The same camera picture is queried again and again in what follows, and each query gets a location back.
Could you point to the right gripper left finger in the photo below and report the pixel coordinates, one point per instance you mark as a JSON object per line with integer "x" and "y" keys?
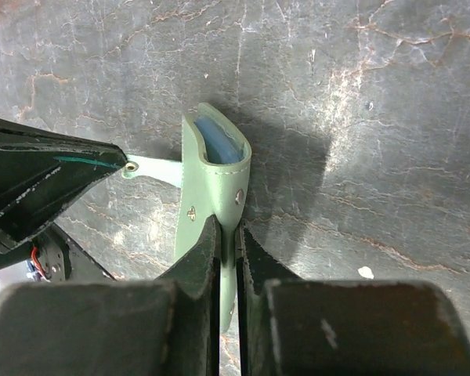
{"x": 92, "y": 325}

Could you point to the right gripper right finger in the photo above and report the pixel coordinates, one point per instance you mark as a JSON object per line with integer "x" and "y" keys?
{"x": 292, "y": 326}

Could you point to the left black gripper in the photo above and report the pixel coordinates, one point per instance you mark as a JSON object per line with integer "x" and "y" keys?
{"x": 41, "y": 175}

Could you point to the green card holder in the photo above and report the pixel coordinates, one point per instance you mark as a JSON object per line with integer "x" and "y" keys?
{"x": 213, "y": 177}

